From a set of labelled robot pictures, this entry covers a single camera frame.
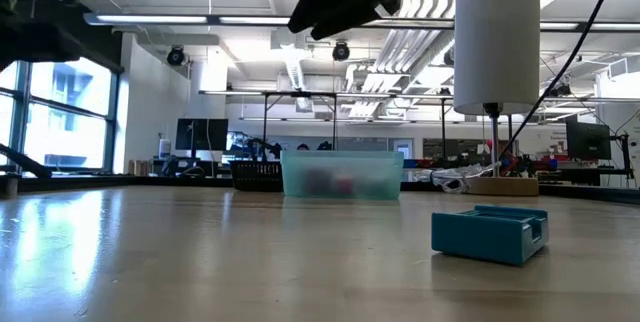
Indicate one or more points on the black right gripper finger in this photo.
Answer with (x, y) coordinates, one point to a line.
(315, 12)
(350, 17)

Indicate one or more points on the teal translucent plastic tray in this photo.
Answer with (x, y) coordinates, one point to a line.
(300, 162)

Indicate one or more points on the white bottle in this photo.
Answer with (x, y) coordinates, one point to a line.
(164, 149)

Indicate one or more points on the black computer monitor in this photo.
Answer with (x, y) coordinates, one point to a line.
(202, 134)
(587, 141)

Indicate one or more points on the black mesh bin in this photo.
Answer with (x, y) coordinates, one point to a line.
(255, 176)

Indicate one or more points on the teal digital clock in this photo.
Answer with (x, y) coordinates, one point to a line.
(480, 237)

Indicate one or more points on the black round ceiling speaker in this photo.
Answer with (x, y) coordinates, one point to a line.
(176, 55)
(341, 51)

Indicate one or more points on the white ceiling ducts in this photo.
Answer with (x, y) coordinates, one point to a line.
(400, 62)

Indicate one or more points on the long ceiling light rail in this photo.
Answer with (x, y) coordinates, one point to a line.
(150, 19)

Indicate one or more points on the large window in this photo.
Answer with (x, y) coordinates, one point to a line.
(65, 132)

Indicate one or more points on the black metal gantry frame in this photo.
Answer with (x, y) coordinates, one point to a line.
(300, 94)

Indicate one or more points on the white table lamp wooden base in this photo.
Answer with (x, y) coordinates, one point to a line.
(495, 42)

